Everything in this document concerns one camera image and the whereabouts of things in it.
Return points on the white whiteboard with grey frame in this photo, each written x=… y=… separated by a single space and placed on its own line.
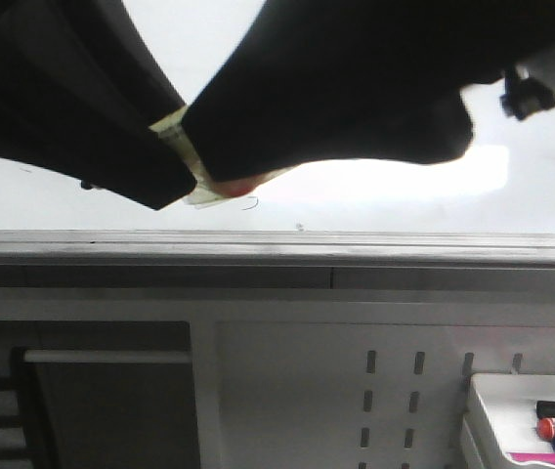
x=505 y=183

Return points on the white plastic storage tray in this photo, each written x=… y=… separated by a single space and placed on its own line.
x=500 y=418

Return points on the white pegboard panel with slots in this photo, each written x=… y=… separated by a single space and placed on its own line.
x=345 y=395

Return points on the white black-tipped whiteboard marker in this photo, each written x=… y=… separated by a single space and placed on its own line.
x=207 y=192

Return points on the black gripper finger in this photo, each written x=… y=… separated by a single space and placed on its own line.
x=317 y=80
x=79 y=93

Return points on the dark grey cabinet panel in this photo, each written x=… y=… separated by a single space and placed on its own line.
x=107 y=409

